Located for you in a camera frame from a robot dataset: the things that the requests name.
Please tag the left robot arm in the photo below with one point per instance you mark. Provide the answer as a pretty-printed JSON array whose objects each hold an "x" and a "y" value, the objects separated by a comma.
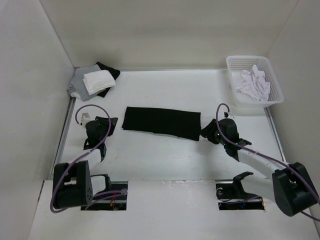
[{"x": 74, "y": 185}]

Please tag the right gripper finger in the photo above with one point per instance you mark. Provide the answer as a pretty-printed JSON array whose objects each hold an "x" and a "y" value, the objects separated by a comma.
[
  {"x": 209, "y": 132},
  {"x": 243, "y": 142}
]

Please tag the folded grey tank top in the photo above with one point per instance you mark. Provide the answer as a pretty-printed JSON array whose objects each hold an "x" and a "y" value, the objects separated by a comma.
[{"x": 77, "y": 85}]

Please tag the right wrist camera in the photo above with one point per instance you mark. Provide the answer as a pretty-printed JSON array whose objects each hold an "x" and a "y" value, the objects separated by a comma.
[{"x": 228, "y": 115}]

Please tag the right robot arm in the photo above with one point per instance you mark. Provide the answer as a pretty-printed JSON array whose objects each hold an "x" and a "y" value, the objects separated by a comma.
[{"x": 289, "y": 186}]

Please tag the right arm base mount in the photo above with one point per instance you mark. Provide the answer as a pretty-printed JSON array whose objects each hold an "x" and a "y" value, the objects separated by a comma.
[{"x": 232, "y": 197}]

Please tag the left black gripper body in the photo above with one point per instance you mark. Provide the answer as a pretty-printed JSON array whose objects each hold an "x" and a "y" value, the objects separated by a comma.
[{"x": 105, "y": 130}]

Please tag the folded black tank top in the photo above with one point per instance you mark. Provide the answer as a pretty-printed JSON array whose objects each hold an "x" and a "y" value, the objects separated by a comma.
[{"x": 114, "y": 72}]

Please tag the aluminium rail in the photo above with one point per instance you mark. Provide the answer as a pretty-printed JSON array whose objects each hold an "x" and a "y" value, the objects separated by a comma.
[
  {"x": 63, "y": 136},
  {"x": 275, "y": 133}
]

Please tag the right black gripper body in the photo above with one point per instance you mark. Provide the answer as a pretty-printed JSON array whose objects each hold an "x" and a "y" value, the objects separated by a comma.
[{"x": 222, "y": 140}]

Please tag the white tank top in basket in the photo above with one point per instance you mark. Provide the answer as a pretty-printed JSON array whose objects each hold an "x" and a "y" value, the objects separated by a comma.
[{"x": 253, "y": 84}]

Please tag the black tank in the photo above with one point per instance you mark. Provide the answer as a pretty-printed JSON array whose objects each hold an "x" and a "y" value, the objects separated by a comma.
[
  {"x": 114, "y": 72},
  {"x": 178, "y": 123}
]

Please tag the folded white tank top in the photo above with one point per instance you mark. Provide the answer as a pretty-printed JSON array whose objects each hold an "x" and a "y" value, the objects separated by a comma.
[{"x": 98, "y": 81}]

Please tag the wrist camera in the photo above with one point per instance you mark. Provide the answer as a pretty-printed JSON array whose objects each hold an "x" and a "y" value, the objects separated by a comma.
[
  {"x": 228, "y": 115},
  {"x": 85, "y": 118}
]

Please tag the white plastic basket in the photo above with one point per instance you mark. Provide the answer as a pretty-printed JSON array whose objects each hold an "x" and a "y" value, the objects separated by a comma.
[{"x": 237, "y": 63}]

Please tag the left aluminium rail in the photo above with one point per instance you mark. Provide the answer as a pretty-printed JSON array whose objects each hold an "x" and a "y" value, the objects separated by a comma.
[{"x": 63, "y": 136}]

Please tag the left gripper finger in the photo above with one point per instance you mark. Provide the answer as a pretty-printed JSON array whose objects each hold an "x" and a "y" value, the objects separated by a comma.
[
  {"x": 86, "y": 145},
  {"x": 106, "y": 125}
]

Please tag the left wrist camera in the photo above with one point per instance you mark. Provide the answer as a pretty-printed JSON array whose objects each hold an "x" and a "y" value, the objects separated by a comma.
[{"x": 85, "y": 118}]

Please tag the right aluminium rail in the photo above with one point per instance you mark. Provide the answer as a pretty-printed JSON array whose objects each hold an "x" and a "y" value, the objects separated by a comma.
[{"x": 275, "y": 133}]

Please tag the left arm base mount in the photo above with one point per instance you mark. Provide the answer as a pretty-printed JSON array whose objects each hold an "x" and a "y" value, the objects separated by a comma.
[{"x": 113, "y": 201}]

